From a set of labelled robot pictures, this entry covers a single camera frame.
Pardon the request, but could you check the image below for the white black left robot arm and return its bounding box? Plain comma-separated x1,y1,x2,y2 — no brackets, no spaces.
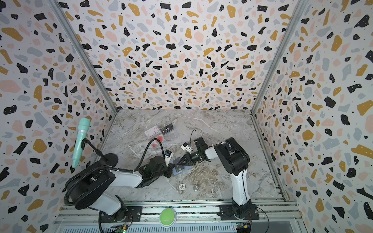
64,156,175,216

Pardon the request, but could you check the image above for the black VIP card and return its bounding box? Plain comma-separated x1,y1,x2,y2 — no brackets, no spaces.
172,158,185,176

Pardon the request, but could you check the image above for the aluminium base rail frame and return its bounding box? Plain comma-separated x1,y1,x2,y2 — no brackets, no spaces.
52,199,307,233

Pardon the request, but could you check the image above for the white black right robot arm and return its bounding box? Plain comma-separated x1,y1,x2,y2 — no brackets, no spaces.
176,137,252,216

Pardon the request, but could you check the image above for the red circle credit card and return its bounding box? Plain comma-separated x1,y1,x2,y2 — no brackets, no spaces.
156,135,164,142

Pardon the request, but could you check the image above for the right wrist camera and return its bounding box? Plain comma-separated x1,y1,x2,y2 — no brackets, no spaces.
181,142,193,153

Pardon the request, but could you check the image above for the clear acrylic card box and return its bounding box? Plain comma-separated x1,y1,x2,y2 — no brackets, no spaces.
144,123,174,143

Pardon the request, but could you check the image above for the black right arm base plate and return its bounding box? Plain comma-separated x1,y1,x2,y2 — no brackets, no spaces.
218,203,259,220

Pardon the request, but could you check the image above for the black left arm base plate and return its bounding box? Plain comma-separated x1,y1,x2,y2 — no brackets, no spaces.
99,206,143,224

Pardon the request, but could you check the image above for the black microphone stand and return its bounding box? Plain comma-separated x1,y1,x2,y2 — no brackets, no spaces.
81,138,119,167

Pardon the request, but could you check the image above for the green push button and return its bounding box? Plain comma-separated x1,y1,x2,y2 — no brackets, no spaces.
159,208,177,228

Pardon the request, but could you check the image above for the aluminium left corner post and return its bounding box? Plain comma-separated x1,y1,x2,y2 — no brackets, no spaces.
47,1,118,115

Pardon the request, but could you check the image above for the mint green microphone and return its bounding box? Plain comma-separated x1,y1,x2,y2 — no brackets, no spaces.
72,118,90,168

